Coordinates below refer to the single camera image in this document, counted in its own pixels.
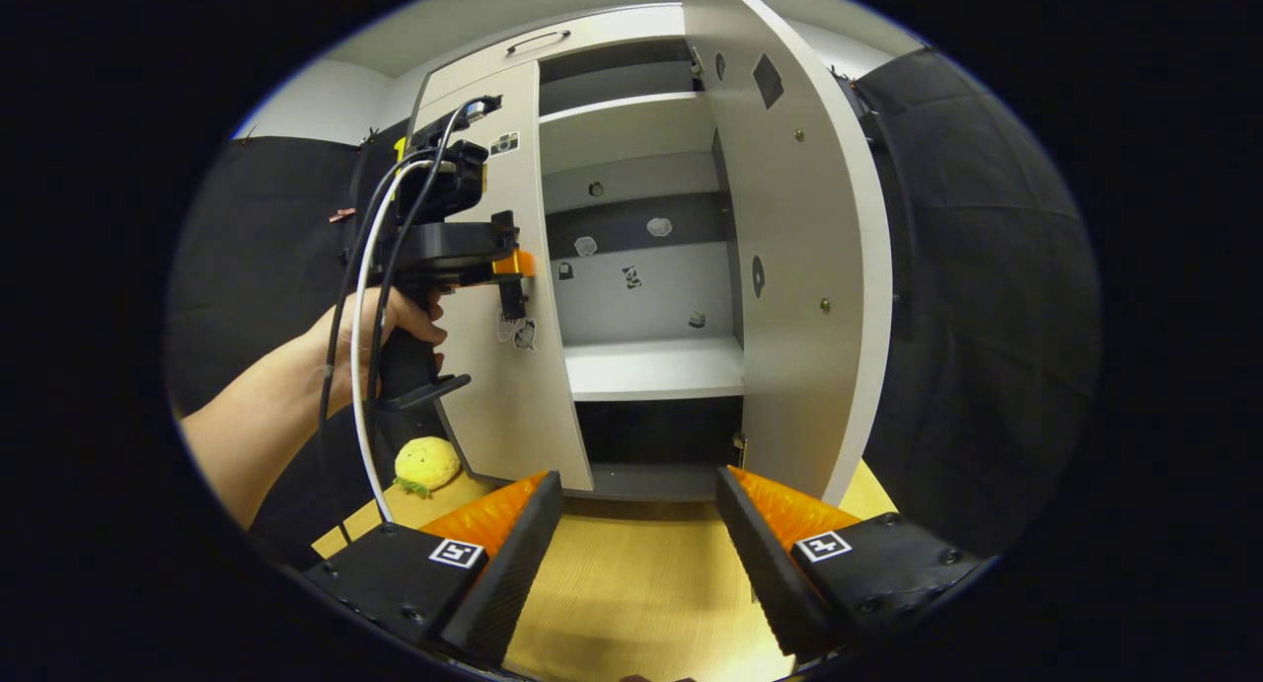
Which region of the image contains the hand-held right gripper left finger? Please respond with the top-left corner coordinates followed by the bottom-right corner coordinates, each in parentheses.
top-left (301, 470), bottom-right (565, 668)

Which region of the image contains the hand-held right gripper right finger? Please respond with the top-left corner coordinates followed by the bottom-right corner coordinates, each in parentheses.
top-left (715, 465), bottom-right (993, 658)

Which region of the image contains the white cabinet door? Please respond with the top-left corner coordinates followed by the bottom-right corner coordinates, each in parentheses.
top-left (409, 60), bottom-right (595, 493)
top-left (681, 0), bottom-right (894, 507)

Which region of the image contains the white double-door shoe cabinet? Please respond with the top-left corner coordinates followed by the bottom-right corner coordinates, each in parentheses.
top-left (407, 3), bottom-right (749, 503)

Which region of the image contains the white cabinet drawer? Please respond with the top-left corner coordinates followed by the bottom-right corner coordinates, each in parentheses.
top-left (419, 4), bottom-right (687, 111)

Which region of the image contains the yellow plush toy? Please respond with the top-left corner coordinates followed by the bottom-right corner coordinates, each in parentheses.
top-left (393, 435), bottom-right (463, 497)

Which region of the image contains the black backdrop cloth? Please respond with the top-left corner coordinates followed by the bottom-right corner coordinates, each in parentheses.
top-left (168, 48), bottom-right (1101, 565)

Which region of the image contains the white cable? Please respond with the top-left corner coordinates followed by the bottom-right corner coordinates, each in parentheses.
top-left (350, 159), bottom-right (440, 525)

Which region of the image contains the black cable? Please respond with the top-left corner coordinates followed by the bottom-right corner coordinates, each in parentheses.
top-left (318, 98), bottom-right (502, 550)

